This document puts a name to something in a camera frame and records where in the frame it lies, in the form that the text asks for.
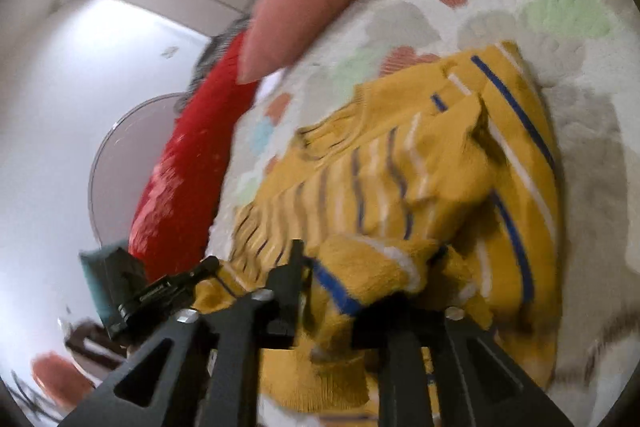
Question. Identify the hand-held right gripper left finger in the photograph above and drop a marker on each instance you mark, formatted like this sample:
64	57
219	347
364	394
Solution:
285	297

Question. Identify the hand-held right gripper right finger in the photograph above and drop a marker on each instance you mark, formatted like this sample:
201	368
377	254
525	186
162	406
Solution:
397	357

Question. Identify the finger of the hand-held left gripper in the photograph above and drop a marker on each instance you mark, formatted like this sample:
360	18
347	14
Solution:
170	287

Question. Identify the yellow striped sweater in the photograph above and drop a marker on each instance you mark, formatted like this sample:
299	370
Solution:
425	167

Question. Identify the orange round object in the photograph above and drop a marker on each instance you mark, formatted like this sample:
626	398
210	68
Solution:
60	379

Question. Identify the red pillow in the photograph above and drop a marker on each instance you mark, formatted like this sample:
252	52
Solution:
190	167

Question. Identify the grey cloth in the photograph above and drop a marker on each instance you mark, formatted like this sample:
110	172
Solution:
215	52

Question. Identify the pink pillow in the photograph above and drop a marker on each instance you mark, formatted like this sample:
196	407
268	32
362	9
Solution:
305	12

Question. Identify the pastel printed blanket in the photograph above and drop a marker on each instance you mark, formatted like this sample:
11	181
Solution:
575	132

